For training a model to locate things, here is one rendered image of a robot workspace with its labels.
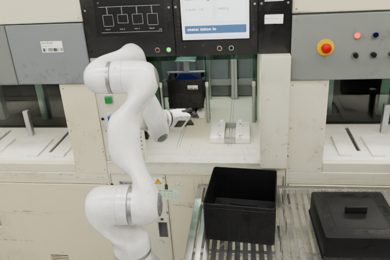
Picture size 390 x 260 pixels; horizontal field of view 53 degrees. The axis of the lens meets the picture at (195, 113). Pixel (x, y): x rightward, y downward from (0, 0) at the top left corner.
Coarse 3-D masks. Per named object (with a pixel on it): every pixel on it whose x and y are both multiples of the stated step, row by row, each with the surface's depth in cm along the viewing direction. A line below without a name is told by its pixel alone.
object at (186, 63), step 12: (180, 60) 233; (192, 60) 231; (168, 72) 239; (180, 72) 238; (192, 72) 237; (204, 72) 236; (168, 84) 232; (180, 84) 231; (192, 84) 230; (204, 84) 240; (168, 96) 235; (180, 96) 234; (192, 96) 234; (204, 96) 239; (180, 108) 245
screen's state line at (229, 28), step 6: (228, 24) 163; (234, 24) 163; (240, 24) 162; (246, 24) 162; (186, 30) 166; (192, 30) 166; (198, 30) 165; (204, 30) 165; (210, 30) 165; (216, 30) 164; (222, 30) 164; (228, 30) 164; (234, 30) 163; (240, 30) 163; (246, 30) 163
